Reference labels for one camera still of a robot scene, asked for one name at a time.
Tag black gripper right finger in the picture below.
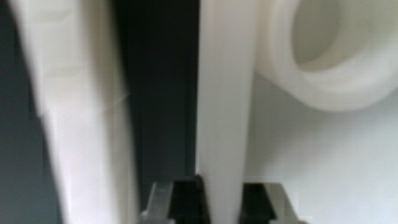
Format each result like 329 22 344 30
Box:
241 183 308 224

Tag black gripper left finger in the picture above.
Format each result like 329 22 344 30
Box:
141 176 210 224

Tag white square table top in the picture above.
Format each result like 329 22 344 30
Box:
196 0 398 224

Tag white front fence bar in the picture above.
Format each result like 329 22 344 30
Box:
8 0 139 224

